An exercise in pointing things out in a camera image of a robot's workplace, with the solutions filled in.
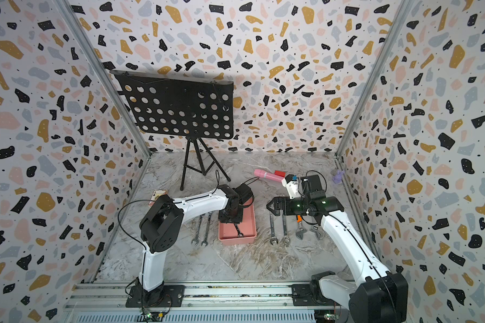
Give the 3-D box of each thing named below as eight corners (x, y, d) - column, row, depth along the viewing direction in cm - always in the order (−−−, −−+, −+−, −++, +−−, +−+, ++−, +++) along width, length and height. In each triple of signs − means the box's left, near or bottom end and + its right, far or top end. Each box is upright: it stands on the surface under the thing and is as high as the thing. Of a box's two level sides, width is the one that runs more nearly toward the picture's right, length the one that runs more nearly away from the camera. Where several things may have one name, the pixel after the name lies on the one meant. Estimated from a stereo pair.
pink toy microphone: (253, 176, 114) (253, 172, 112) (255, 172, 116) (255, 168, 113) (282, 183, 111) (283, 179, 108) (283, 179, 113) (284, 175, 110)
